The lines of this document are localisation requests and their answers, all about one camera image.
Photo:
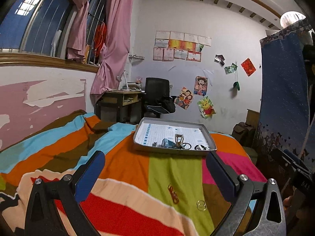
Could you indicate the white desk lamp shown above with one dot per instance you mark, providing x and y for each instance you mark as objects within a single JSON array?
[{"x": 123, "y": 82}]

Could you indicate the anime boy poster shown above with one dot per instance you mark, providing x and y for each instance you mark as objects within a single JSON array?
[{"x": 201, "y": 85}]

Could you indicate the red paper square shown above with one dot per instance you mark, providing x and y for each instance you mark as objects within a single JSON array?
[{"x": 248, "y": 67}]

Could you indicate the orange bead hairpin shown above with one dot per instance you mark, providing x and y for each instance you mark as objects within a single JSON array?
[{"x": 184, "y": 146}]

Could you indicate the barred window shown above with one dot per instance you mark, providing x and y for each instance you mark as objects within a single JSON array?
[{"x": 43, "y": 27}]

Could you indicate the beige hair claw clip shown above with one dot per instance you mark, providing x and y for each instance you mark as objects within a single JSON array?
[{"x": 179, "y": 141}]

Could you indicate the black office chair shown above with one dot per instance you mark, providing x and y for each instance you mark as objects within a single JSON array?
[{"x": 157, "y": 98}]

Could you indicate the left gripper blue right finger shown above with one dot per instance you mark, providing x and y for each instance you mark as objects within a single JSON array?
[{"x": 268, "y": 217}]

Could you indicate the pink curtain left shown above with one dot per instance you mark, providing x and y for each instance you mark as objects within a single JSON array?
[{"x": 77, "y": 38}]

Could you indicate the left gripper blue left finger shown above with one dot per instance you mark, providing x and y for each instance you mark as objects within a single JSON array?
[{"x": 42, "y": 216}]

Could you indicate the brown bag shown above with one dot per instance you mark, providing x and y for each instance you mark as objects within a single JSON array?
[{"x": 244, "y": 134}]

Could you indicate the pink curtain right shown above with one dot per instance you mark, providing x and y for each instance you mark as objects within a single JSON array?
[{"x": 114, "y": 53}]

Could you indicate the wooden desk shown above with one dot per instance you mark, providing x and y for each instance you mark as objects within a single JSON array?
[{"x": 121, "y": 101}]

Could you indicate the colourful striped bed blanket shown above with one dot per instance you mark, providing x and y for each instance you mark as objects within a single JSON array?
[{"x": 137, "y": 193}]

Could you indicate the green photo on wall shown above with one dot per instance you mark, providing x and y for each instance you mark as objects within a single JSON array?
[{"x": 230, "y": 69}]

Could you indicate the Winnie the Pooh poster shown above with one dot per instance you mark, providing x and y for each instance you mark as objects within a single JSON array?
[{"x": 206, "y": 107}]

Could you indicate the blue patterned hanging curtain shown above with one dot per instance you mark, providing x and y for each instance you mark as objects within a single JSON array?
[{"x": 287, "y": 107}]

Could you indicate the black white photos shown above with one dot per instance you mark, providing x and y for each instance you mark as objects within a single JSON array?
[{"x": 220, "y": 59}]

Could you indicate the green hanging ornament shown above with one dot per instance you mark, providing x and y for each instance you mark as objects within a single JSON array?
[{"x": 236, "y": 84}]

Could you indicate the certificates on wall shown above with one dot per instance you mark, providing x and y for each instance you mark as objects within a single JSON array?
[{"x": 171, "y": 45}]

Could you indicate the cartoon family poster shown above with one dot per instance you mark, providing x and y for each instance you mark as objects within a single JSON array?
[{"x": 185, "y": 98}]

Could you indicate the pink curtain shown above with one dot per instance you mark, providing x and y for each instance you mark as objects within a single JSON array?
[
  {"x": 77, "y": 38},
  {"x": 114, "y": 53}
]

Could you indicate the metal wall shelf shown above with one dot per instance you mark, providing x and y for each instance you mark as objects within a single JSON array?
[{"x": 135, "y": 58}]

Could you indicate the grey cardboard tray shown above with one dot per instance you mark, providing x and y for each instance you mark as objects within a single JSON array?
[{"x": 152, "y": 130}]

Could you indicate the red hanging garment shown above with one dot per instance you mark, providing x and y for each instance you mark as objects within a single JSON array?
[{"x": 99, "y": 39}]

